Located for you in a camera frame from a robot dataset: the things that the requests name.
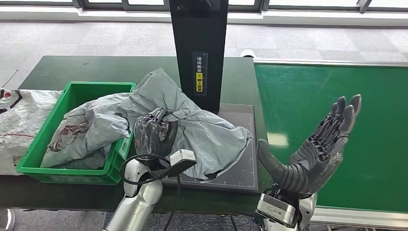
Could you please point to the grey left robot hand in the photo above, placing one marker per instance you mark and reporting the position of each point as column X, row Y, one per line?
column 149, row 137

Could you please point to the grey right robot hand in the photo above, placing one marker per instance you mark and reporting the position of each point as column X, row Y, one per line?
column 310, row 167

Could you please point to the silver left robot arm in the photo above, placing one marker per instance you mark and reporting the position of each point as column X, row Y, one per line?
column 137, row 204

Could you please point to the green conveyor belt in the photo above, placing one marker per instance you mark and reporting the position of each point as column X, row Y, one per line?
column 318, row 89

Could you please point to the black inbound scanner machine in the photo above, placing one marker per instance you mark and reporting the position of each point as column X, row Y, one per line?
column 200, row 32

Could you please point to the black yellow column sticker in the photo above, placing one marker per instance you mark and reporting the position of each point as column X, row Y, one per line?
column 200, row 83

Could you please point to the green plastic crate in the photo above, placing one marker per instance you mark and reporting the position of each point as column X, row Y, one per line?
column 79, row 92

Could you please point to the white round object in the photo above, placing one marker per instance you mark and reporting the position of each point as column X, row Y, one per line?
column 247, row 53

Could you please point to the white woven sack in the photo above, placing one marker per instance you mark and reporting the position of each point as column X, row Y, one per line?
column 19, row 127

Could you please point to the white rounded floor object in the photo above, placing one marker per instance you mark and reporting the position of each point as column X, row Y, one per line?
column 11, row 220

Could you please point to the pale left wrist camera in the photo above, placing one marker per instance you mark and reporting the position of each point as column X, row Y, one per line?
column 183, row 157

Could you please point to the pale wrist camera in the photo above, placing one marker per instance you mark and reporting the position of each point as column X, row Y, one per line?
column 183, row 157
column 274, row 207

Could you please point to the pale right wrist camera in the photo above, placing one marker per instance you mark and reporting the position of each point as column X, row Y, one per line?
column 274, row 207

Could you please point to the aluminium conveyor frame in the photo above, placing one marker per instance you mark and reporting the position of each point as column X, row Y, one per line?
column 350, row 218

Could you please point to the dark window frame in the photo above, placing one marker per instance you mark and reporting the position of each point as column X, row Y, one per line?
column 105, row 5

